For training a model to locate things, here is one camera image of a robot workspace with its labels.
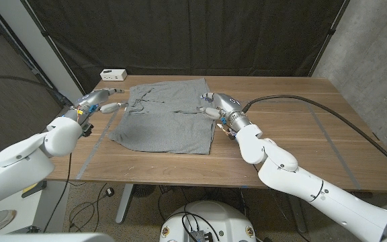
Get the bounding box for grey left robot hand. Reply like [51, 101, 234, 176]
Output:
[64, 87, 130, 125]

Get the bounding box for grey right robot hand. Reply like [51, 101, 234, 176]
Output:
[197, 92, 252, 133]

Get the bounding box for gray shorts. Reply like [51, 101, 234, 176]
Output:
[107, 77, 218, 155]

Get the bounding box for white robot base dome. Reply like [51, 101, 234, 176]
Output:
[159, 200, 257, 242]

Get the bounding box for white power strip box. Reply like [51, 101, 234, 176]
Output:
[99, 69, 128, 82]

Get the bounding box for black backdrop stand pole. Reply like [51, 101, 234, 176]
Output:
[308, 0, 351, 78]
[20, 0, 89, 99]

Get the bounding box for black backdrop curtain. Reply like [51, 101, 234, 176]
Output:
[25, 0, 351, 97]

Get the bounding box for black round fan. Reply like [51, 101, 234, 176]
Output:
[132, 184, 157, 198]

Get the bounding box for yellow and black item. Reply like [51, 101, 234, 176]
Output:
[21, 181, 48, 199]

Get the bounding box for white floor box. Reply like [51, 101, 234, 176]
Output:
[0, 181, 71, 235]

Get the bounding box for white table leg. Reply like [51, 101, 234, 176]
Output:
[115, 184, 135, 225]

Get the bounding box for grey table leg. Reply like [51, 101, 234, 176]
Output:
[286, 193, 308, 233]

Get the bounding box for grey electronics module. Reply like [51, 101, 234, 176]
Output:
[188, 230, 214, 242]

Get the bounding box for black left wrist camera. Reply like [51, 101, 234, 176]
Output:
[81, 123, 94, 138]

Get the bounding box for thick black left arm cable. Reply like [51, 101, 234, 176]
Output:
[0, 75, 75, 108]

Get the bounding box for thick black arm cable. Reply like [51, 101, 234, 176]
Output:
[242, 94, 387, 176]
[0, 75, 75, 108]

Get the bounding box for black door frame rail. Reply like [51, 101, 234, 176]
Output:
[0, 1, 67, 107]

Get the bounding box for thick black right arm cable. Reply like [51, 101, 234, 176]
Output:
[242, 94, 387, 176]

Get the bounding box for thin black left wrist cable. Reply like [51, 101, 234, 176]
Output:
[42, 153, 73, 233]

